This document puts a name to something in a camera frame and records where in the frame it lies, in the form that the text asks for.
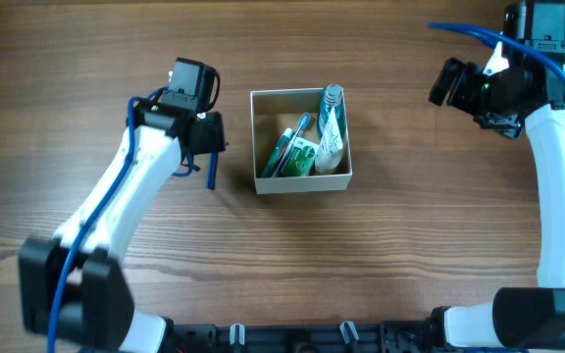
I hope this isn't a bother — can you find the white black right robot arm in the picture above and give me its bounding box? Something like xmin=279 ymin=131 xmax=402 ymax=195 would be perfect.
xmin=421 ymin=1 xmax=565 ymax=352

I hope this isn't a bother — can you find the teal mouthwash bottle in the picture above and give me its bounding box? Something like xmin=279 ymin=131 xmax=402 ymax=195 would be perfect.
xmin=317 ymin=83 xmax=347 ymax=138

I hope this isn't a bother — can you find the red green toothpaste tube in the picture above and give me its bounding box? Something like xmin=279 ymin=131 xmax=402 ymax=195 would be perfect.
xmin=261 ymin=127 xmax=293 ymax=177

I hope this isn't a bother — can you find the green white soap box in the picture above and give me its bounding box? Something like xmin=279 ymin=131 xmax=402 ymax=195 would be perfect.
xmin=281 ymin=137 xmax=319 ymax=177

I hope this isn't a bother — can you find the blue white toothbrush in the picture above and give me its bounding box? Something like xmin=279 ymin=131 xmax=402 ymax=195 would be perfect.
xmin=274 ymin=112 xmax=311 ymax=177

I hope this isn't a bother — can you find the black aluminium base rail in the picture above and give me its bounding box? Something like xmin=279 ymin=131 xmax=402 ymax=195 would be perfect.
xmin=161 ymin=321 xmax=441 ymax=353

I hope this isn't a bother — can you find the white cream tube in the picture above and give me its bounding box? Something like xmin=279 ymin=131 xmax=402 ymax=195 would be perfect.
xmin=315 ymin=108 xmax=343 ymax=175

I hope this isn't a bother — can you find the white open cardboard box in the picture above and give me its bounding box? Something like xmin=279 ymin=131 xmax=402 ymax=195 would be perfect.
xmin=250 ymin=87 xmax=353 ymax=194

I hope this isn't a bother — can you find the blue disposable razor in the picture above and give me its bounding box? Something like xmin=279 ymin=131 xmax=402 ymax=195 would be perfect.
xmin=206 ymin=152 xmax=219 ymax=190

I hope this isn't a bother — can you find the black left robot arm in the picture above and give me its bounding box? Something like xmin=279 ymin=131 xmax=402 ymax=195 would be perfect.
xmin=18 ymin=58 xmax=227 ymax=352

